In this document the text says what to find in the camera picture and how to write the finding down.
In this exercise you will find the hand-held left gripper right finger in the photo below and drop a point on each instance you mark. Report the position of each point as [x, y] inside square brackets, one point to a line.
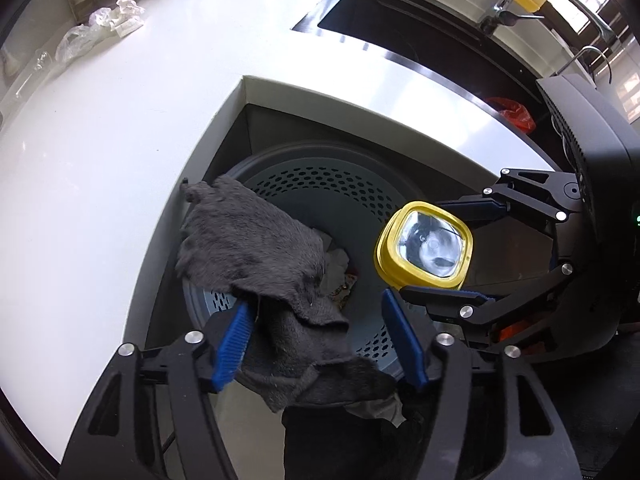
[405, 340]

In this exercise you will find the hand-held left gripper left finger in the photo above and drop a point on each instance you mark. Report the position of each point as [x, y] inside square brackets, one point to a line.
[232, 345]

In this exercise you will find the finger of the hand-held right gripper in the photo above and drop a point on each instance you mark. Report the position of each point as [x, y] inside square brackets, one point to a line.
[480, 307]
[520, 200]

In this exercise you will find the brown snack wrapper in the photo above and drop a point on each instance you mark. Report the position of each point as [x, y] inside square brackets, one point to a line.
[347, 287]

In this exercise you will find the yellow lidded container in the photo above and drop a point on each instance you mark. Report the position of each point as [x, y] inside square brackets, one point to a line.
[425, 245]

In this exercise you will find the dark grey cloth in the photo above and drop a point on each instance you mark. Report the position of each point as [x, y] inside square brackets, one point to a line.
[250, 245]

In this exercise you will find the grey perforated bin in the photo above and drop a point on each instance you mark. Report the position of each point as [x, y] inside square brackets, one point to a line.
[325, 195]

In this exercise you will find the red plastic bag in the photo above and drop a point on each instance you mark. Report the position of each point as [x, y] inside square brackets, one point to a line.
[517, 112]

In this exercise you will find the thin chrome faucet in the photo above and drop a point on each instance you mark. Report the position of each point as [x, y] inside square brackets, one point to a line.
[592, 48]

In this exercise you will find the steel kitchen sink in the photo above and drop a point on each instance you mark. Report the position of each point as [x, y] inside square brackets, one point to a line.
[425, 55]

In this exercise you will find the crumpled clear plastic bag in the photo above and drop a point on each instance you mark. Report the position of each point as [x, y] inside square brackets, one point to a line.
[75, 42]

